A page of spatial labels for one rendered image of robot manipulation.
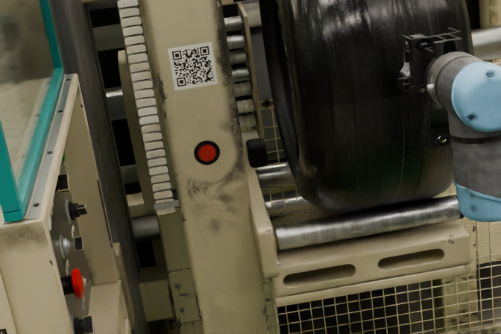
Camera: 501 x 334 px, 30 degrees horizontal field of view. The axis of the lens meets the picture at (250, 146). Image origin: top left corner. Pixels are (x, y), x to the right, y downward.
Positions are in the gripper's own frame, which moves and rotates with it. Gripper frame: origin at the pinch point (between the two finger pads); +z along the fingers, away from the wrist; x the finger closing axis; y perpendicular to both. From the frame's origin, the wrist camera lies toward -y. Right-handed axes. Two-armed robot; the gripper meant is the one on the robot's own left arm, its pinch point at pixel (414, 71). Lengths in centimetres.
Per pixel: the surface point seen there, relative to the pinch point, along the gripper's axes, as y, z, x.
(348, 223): -28.3, 17.1, 10.3
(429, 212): -28.8, 16.9, -4.1
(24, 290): -8, -43, 55
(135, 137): -25, 100, 50
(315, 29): 8.1, 4.0, 13.6
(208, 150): -12.3, 21.9, 32.5
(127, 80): -10, 101, 49
